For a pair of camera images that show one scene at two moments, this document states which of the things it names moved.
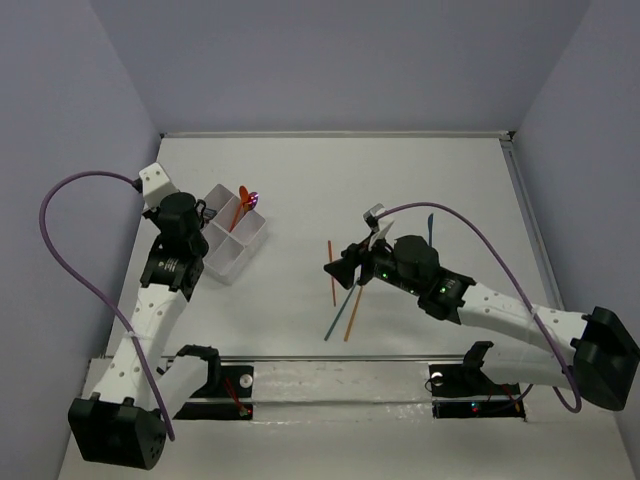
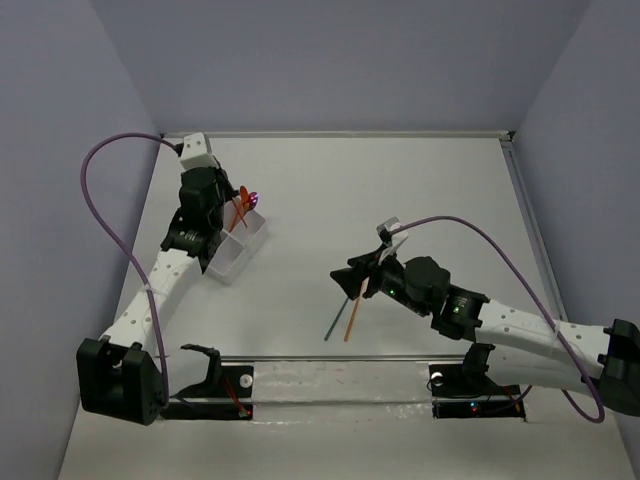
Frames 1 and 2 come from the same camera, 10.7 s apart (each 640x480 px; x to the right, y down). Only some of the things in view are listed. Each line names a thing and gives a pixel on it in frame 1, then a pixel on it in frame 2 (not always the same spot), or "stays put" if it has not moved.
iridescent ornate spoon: [252, 201] stays put
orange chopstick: [333, 283] to [238, 210]
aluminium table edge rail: [425, 134] stays put
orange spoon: [243, 199] stays put
